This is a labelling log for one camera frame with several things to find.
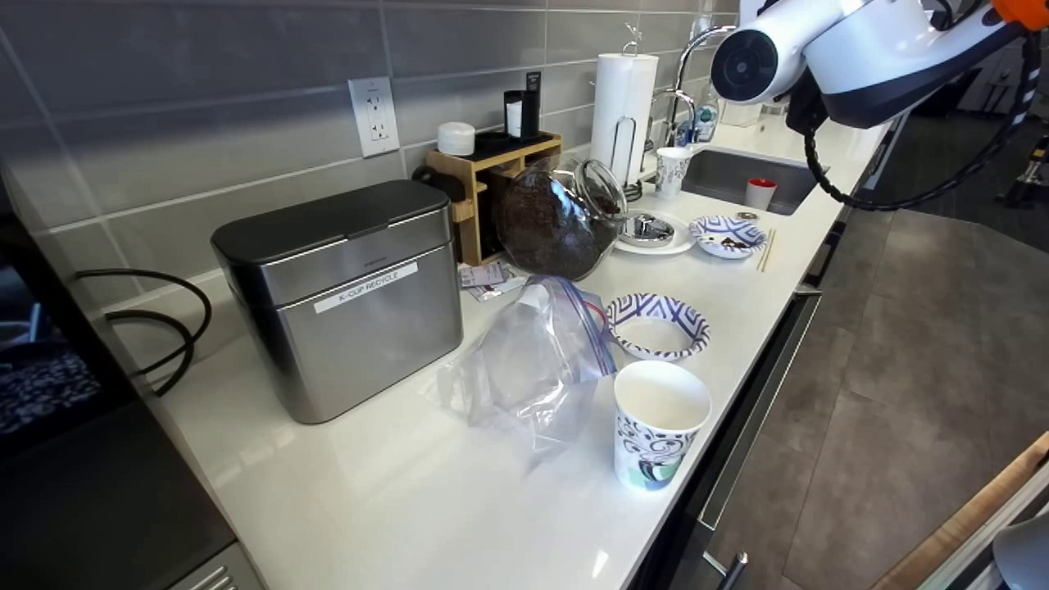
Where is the blue patterned paper bowl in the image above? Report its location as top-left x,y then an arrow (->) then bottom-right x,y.
603,288 -> 716,367
688,212 -> 772,266

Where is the patterned paper cup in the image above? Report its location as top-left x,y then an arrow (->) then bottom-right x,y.
654,145 -> 698,200
610,358 -> 716,495

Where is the red white small cup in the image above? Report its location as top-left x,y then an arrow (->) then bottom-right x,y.
743,173 -> 780,212

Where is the small plastic packet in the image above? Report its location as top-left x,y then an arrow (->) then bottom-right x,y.
455,256 -> 534,306

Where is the clear zip plastic bag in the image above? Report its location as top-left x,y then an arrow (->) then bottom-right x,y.
436,271 -> 624,477

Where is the bamboo counter organizer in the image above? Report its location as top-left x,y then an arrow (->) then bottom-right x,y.
423,127 -> 569,269

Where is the white round plate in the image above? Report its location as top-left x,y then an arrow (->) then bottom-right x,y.
610,210 -> 698,263

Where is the small white round jar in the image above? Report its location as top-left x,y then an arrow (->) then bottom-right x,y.
436,119 -> 481,162

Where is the stainless steel bin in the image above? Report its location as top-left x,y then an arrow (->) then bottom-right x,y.
208,176 -> 466,430

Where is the tall black box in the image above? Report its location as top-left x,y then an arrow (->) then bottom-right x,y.
521,69 -> 546,145

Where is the white paper towel roll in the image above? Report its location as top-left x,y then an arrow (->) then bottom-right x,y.
586,50 -> 664,190

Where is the steel sink basin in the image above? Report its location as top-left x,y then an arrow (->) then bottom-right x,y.
682,148 -> 822,219

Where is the blue soap bottle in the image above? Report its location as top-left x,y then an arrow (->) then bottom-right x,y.
678,98 -> 726,152

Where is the chrome faucet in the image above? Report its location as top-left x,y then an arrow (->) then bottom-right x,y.
666,23 -> 738,148

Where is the wooden table top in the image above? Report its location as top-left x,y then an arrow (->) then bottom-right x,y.
869,430 -> 1049,590

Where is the black monitor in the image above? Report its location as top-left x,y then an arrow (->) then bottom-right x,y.
0,176 -> 116,454

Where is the black wire towel holder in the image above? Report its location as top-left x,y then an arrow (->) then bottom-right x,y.
603,113 -> 649,205

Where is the white wall outlet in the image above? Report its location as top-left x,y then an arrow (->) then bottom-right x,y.
344,76 -> 405,164

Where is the long steel drawer handle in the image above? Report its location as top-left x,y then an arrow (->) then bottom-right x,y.
692,288 -> 828,538

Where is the black power cable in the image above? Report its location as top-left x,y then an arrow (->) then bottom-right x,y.
68,266 -> 216,400

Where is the short steel drawer handle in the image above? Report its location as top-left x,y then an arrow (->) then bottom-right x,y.
698,548 -> 753,590

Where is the white metal frame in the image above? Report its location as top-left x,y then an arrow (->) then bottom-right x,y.
916,464 -> 1049,590

